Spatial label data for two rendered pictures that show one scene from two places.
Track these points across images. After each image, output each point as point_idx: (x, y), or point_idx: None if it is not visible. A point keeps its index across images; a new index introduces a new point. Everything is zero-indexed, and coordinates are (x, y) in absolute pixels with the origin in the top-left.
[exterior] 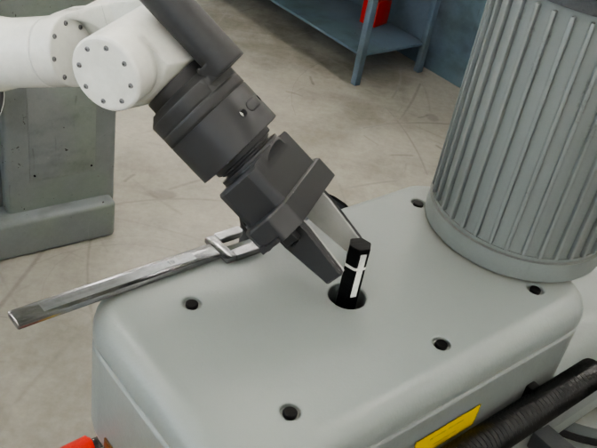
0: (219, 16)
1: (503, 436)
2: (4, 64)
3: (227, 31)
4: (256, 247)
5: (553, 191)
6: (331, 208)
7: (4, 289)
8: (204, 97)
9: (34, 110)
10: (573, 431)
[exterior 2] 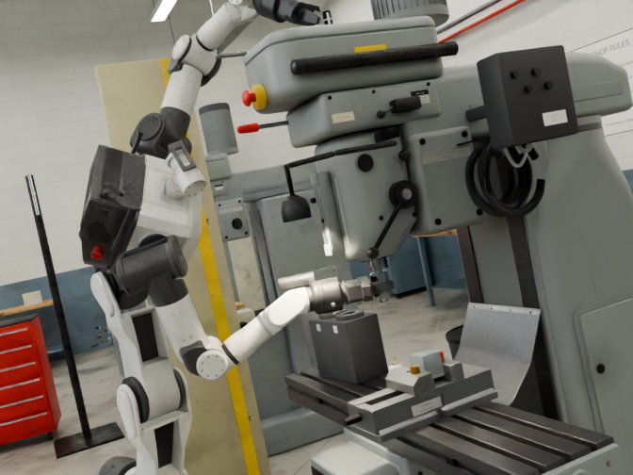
0: (449, 316)
1: (396, 48)
2: (214, 23)
3: (456, 320)
4: None
5: None
6: (318, 13)
7: (308, 456)
8: None
9: (307, 328)
10: None
